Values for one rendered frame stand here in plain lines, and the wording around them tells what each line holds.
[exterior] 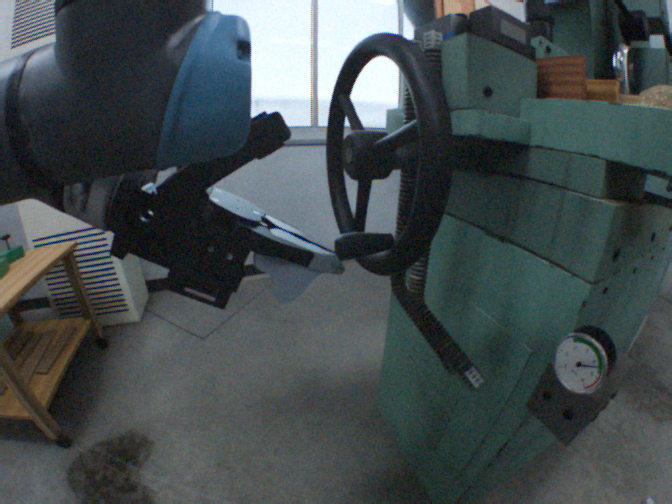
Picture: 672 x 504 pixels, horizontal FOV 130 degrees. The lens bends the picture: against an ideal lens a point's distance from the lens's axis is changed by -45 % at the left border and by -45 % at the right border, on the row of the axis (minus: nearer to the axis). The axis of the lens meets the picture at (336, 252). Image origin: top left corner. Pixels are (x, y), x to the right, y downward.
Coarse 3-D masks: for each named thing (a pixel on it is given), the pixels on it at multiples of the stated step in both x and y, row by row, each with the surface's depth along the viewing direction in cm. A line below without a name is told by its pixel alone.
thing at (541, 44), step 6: (540, 36) 30; (534, 42) 31; (540, 42) 30; (546, 42) 30; (540, 48) 31; (546, 48) 30; (552, 48) 31; (558, 48) 31; (540, 54) 31; (546, 54) 31; (552, 54) 31; (558, 54) 32; (564, 54) 32
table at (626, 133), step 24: (456, 120) 28; (480, 120) 25; (504, 120) 26; (528, 120) 27; (552, 120) 24; (576, 120) 21; (600, 120) 19; (624, 120) 16; (648, 120) 14; (528, 144) 28; (552, 144) 25; (576, 144) 22; (600, 144) 19; (624, 144) 17; (648, 144) 15; (648, 168) 15
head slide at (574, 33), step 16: (576, 0) 28; (592, 0) 26; (560, 16) 33; (576, 16) 30; (592, 16) 27; (560, 32) 34; (576, 32) 31; (592, 32) 28; (576, 48) 33; (592, 48) 30; (592, 64) 31
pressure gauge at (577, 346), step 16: (576, 336) 20; (592, 336) 18; (608, 336) 18; (560, 352) 21; (576, 352) 20; (592, 352) 18; (608, 352) 17; (560, 368) 21; (576, 368) 19; (592, 368) 18; (608, 368) 16; (576, 384) 19; (592, 384) 18
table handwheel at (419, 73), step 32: (384, 32) 23; (352, 64) 31; (416, 64) 19; (416, 96) 20; (352, 128) 34; (416, 128) 22; (448, 128) 19; (352, 160) 31; (384, 160) 31; (416, 160) 33; (448, 160) 20; (480, 160) 36; (416, 192) 22; (448, 192) 21; (352, 224) 42; (416, 224) 23; (384, 256) 30; (416, 256) 26
